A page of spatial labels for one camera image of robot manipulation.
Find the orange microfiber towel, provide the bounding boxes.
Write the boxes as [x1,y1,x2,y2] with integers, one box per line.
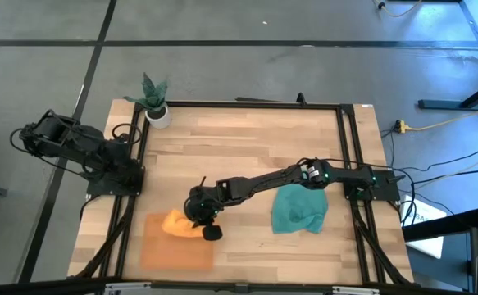
[161,208,205,239]

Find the orange plastic basket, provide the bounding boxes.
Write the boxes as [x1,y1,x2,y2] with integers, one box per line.
[139,211,216,272]

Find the teal microfiber towel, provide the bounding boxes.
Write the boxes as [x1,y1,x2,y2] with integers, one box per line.
[271,183,330,235]

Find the snake plant in white pot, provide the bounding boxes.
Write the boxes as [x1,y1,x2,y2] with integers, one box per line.
[122,71,173,130]

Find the white cardboard box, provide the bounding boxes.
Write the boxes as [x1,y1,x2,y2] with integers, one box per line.
[399,194,448,261]

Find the black floor beam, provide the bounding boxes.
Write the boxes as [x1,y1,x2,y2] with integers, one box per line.
[402,206,478,243]

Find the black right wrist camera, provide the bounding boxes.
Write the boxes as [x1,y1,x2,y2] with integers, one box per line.
[202,224,224,242]

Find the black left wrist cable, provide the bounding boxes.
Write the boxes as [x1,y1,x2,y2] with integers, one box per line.
[111,121,143,145]

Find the black aluminium table frame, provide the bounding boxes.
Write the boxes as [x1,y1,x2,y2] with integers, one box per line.
[68,100,415,288]

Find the silver metal bracket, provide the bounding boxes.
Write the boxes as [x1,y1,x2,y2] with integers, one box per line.
[104,281,153,295]
[331,285,381,295]

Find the black camera mount beam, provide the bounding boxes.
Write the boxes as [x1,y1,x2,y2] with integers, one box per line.
[0,277,478,295]

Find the black floor cable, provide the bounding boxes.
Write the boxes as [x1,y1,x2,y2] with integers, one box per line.
[380,129,478,229]

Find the black desk leg frame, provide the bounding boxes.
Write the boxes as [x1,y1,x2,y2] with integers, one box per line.
[417,0,478,111]

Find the tan cable with plug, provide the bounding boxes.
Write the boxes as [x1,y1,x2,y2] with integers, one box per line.
[371,0,425,20]

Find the white floor cable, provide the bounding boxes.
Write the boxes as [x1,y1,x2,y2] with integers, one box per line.
[411,147,478,190]

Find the yellow extension cord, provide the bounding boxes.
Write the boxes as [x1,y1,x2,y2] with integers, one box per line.
[404,102,478,132]

